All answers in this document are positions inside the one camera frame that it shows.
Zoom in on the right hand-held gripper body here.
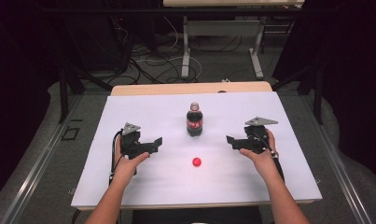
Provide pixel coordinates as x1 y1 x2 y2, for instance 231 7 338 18
242 116 279 154

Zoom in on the white table sheet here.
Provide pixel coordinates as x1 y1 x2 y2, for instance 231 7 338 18
70 91 323 209

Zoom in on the right hand-held gripper black cable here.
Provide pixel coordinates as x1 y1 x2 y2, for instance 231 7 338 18
253 133 285 183

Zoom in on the person's dark clothing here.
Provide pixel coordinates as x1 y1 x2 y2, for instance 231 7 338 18
132 205 264 224

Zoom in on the desk with white legs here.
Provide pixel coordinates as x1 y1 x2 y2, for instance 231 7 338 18
162 0 306 80

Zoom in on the left hand-held gripper black cable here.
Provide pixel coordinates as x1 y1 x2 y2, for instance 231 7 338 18
108 130 124 186

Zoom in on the metal floor rail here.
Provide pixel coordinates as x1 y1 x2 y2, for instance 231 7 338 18
300 92 374 224
0 93 85 224

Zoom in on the dark curtain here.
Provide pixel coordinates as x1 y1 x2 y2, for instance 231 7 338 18
272 0 376 178
0 0 67 206

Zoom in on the hand-held gripper black cable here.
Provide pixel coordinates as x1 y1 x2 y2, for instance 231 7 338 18
108 130 124 186
253 133 285 183

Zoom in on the dark floor hatch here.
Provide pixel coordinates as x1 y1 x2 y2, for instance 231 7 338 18
61 126 81 142

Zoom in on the black metal stand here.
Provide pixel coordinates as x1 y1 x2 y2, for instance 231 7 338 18
58 60 114 124
271 60 326 126

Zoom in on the person's left hand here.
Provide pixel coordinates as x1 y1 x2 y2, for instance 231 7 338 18
112 141 150 189

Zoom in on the black horizontal bar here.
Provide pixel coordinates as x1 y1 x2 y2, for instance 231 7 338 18
40 7 303 14

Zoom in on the dark soda bottle red label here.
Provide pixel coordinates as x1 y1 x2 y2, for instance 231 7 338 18
186 101 204 138

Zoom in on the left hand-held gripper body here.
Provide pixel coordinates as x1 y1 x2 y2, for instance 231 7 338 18
119 122 155 160

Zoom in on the tangle of black floor cables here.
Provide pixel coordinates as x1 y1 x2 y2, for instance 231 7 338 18
105 15 205 86

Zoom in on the light wooden table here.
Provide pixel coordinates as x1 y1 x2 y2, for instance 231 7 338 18
70 80 323 212

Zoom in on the person's right hand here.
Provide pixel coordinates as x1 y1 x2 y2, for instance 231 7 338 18
239 128 282 182

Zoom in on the white floor cable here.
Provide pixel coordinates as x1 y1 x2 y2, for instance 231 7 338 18
134 55 203 82

